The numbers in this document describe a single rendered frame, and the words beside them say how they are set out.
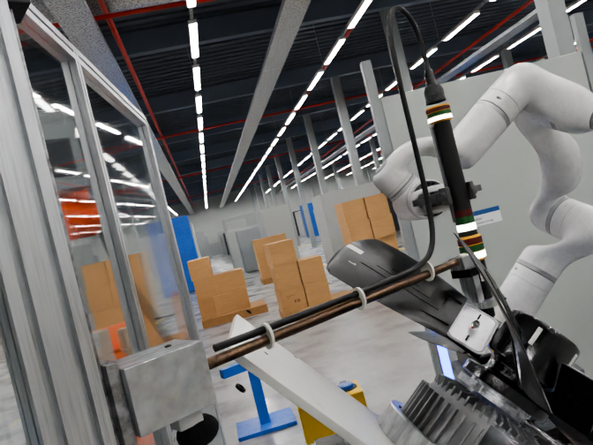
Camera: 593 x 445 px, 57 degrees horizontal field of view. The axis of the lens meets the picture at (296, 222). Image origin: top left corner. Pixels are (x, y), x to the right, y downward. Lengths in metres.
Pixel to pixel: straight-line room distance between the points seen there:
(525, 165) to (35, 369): 2.79
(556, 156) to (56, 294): 1.28
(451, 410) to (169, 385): 0.46
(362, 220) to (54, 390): 8.73
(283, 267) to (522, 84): 7.30
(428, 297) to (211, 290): 9.20
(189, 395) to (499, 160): 2.59
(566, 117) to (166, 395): 1.11
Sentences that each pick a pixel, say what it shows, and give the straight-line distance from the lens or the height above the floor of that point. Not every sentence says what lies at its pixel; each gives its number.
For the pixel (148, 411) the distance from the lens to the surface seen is 0.60.
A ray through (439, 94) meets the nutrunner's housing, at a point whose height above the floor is 1.65.
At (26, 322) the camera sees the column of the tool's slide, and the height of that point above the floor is 1.47.
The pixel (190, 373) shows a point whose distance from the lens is 0.61.
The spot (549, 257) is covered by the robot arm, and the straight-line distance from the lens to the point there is 1.70.
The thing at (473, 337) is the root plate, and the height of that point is 1.24.
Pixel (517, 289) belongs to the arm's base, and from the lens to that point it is 1.69.
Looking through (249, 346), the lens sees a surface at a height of 1.36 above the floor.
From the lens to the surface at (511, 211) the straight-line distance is 3.05.
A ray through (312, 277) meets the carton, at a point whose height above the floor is 0.57.
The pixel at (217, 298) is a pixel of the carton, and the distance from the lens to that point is 10.10.
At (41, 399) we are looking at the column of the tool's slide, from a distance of 0.56.
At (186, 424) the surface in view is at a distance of 0.64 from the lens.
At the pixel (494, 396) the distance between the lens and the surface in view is 0.92.
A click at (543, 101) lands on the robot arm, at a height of 1.63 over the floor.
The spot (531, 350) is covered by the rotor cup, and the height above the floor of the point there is 1.22.
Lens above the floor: 1.50
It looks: level
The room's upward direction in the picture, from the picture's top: 14 degrees counter-clockwise
